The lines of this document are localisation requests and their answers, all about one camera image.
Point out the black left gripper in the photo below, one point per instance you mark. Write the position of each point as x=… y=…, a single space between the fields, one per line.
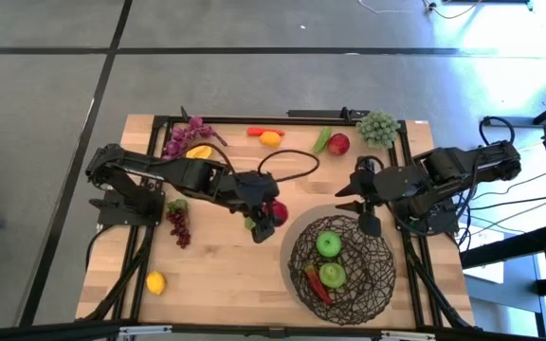
x=254 y=189

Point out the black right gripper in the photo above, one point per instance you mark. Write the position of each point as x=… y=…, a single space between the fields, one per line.
x=372 y=187

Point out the red apple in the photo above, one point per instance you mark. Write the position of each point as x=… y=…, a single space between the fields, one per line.
x=278 y=213
x=338 y=144

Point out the bright green apple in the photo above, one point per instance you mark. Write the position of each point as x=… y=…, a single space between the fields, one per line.
x=328 y=244

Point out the short pale green cucumber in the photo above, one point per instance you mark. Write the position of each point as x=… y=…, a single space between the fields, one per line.
x=322 y=140

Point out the red chili pepper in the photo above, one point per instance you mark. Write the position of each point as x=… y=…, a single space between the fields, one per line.
x=318 y=286

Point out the yellow starfruit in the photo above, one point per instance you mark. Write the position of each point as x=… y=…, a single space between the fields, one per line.
x=199 y=152

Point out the yellow lemon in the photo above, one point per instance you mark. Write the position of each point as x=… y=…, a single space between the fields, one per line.
x=156 y=282

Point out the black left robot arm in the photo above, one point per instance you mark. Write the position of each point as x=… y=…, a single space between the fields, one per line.
x=192 y=177

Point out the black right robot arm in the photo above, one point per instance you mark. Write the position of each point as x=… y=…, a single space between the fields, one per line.
x=453 y=175

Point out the grey round mat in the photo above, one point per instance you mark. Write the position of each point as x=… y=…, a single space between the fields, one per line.
x=286 y=251

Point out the green grape bunch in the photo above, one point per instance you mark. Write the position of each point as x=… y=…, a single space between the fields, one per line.
x=378 y=129

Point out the dark red grape bunch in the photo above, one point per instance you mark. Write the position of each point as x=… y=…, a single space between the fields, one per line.
x=179 y=225

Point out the black mounting bar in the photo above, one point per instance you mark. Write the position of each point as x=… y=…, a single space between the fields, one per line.
x=320 y=113

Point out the yellow-orange mango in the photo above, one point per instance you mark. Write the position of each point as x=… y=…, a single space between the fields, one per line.
x=270 y=139

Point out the large purple grape bunch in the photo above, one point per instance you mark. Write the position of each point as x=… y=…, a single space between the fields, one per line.
x=183 y=137

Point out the black floor beam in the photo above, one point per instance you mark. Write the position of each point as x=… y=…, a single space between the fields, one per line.
x=515 y=244

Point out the black crossbeam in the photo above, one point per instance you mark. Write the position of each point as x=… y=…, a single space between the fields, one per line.
x=41 y=331

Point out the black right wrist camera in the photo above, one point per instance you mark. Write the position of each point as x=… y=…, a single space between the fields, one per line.
x=370 y=225

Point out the silver corner bracket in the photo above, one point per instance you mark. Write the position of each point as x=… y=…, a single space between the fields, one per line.
x=145 y=331
x=408 y=335

